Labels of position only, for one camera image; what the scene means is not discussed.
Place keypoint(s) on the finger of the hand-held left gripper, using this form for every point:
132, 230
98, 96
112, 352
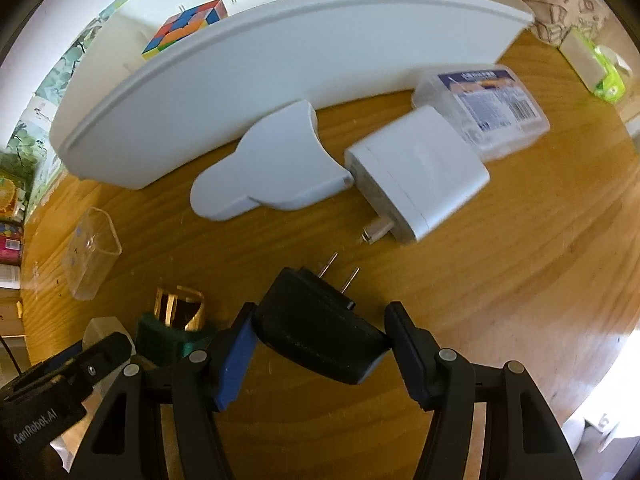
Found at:
107, 357

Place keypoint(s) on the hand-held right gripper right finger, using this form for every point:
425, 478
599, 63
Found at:
415, 360

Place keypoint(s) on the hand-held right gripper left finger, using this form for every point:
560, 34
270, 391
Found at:
235, 360

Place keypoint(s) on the cream angular case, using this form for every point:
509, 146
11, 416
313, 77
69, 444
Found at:
112, 330

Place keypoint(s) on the small green and gold box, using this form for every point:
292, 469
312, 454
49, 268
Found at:
165, 335

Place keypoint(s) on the black charger plug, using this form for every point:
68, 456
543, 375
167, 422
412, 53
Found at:
320, 330

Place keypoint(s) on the clear box with stickers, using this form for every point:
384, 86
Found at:
90, 260

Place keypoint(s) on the white charger block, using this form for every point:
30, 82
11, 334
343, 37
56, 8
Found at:
420, 175

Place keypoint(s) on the white curved plastic gadget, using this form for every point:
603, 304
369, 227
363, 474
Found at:
280, 165

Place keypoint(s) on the clear box with blue label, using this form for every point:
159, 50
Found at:
500, 110

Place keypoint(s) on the white plastic storage bin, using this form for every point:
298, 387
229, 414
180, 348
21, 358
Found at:
300, 60

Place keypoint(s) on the colourful puzzle cube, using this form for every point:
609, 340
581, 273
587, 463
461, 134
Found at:
185, 27

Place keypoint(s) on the pink can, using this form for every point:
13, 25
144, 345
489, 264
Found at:
10, 242

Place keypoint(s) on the orange fruit print packet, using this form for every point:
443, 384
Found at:
10, 195

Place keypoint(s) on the green grape printed cardboard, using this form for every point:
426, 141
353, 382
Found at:
60, 75

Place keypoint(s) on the green tissue pack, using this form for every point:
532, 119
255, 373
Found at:
600, 70

